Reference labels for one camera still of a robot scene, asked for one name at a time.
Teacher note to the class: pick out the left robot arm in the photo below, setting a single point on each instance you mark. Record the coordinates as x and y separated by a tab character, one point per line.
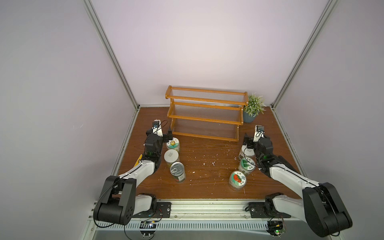
119	201

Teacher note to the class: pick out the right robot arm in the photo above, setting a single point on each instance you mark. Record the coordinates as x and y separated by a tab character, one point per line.
319	204

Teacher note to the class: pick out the right controller board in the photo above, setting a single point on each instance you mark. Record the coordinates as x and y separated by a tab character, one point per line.
275	228

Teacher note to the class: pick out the sunflower seed jar green label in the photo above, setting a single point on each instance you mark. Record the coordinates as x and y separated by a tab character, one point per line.
174	144

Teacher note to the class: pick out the dark green watermelon seed can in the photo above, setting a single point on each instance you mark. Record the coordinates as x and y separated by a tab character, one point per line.
177	170

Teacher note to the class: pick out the aluminium front rail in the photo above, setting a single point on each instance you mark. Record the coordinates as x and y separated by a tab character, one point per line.
196	210

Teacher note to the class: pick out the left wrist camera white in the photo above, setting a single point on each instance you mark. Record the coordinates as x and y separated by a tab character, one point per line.
157	128

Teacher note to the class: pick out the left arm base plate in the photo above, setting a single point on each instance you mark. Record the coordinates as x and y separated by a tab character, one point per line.
162	210

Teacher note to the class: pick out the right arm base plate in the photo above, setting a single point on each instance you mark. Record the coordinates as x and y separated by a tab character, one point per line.
262	210

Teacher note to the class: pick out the tomato seed jar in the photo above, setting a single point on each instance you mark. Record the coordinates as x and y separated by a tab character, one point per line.
237	180

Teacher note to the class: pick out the left controller board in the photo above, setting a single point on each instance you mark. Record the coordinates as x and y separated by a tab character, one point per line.
148	229

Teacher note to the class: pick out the green tree lid seed jar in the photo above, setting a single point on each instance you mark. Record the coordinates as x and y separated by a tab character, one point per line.
247	166

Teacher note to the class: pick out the small potted green plant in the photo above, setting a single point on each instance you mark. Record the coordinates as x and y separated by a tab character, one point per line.
255	107

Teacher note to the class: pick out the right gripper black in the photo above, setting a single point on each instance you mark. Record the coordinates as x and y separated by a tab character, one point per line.
249	141

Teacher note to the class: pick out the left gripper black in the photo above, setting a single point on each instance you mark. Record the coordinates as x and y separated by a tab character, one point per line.
169	134

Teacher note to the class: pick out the white lid seed can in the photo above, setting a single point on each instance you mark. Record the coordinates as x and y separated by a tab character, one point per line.
246	152

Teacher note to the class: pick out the controller board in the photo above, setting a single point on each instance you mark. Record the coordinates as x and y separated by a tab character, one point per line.
275	228
148	229

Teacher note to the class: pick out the wooden three-tier shelf rack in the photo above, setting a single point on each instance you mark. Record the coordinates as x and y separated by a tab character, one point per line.
207	114

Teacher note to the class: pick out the yellow flower seed jar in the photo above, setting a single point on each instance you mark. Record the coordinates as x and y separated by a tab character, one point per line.
171	156

